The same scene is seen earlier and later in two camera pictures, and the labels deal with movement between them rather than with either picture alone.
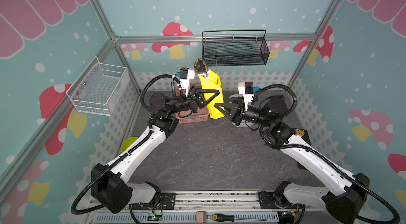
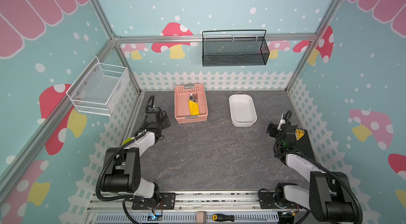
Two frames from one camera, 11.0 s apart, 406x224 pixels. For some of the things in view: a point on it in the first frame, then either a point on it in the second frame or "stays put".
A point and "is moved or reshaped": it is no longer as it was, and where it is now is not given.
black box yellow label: x=303 y=134 stays put
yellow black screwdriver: x=230 y=218 stays put
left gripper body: x=186 y=103 → x=164 y=123
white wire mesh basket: x=99 y=87 stays put
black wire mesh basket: x=237 y=47 stays put
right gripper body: x=236 y=113 → x=273 y=129
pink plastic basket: x=201 y=116 stays put
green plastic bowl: x=127 y=142 stays put
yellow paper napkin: x=213 y=83 is moved or reshaped
